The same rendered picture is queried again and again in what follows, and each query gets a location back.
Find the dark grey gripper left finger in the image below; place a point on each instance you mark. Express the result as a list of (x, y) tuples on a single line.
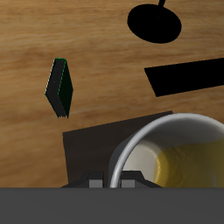
[(95, 178)]

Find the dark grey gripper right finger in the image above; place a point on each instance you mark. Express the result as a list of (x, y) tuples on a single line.
[(128, 178)]

